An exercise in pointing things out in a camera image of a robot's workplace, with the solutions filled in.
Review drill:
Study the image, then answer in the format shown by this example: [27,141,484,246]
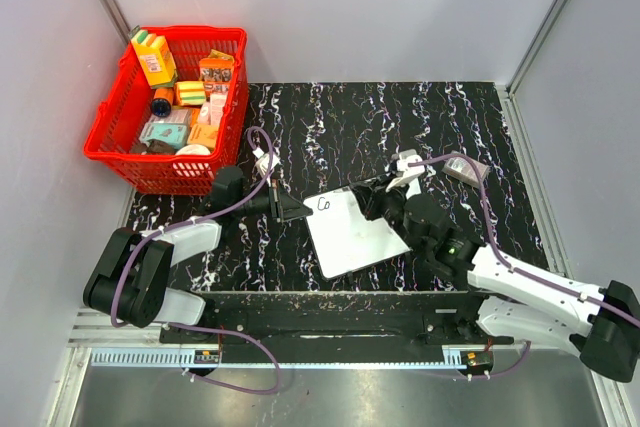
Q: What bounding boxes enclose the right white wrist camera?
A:
[385,149,425,192]

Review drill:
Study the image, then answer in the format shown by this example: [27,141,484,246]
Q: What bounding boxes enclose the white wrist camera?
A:
[385,149,425,192]
[252,147,280,178]

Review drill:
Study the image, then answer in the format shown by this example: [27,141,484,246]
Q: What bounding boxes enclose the yellow green sponge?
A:
[174,81,207,106]

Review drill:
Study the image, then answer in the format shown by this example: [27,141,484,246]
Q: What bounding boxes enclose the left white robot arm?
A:
[83,166,313,343]

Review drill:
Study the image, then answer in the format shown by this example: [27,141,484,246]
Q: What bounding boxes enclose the orange snack box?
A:
[199,49,235,83]

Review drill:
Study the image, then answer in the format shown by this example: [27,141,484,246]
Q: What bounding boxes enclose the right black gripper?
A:
[351,171,425,254]

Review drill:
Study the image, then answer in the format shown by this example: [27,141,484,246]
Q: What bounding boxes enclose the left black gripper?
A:
[233,177,312,224]

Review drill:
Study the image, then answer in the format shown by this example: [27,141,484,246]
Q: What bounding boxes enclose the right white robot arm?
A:
[348,179,639,383]

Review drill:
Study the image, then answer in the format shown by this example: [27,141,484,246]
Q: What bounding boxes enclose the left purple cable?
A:
[110,126,277,328]

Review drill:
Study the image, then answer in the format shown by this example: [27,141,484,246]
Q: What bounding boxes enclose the teal product box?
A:
[139,122,189,150]

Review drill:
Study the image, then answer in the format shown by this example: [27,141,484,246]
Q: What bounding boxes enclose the orange can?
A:
[150,87,174,118]

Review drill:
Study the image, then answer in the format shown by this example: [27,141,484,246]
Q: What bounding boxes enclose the white round lid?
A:
[175,144,211,156]

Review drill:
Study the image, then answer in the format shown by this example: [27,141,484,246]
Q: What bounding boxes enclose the orange small box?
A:
[187,123,218,151]

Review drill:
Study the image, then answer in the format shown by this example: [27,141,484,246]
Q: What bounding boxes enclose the red plastic shopping basket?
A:
[83,25,249,196]

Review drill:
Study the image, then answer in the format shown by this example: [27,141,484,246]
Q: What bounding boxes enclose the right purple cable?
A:
[407,154,640,328]

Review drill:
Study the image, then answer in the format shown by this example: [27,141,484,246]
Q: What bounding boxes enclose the yellow juice carton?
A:
[130,28,178,89]

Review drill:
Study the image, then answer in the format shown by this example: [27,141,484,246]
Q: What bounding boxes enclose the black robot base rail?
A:
[160,292,490,364]

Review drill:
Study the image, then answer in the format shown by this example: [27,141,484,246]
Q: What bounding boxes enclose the pink white box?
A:
[197,92,227,128]

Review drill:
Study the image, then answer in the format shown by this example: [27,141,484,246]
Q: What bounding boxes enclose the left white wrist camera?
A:
[252,147,280,178]

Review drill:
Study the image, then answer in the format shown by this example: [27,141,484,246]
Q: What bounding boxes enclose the white rectangular whiteboard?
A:
[303,188,409,280]

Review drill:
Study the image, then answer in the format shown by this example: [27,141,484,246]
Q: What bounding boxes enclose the purple floor cable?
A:
[164,321,282,394]

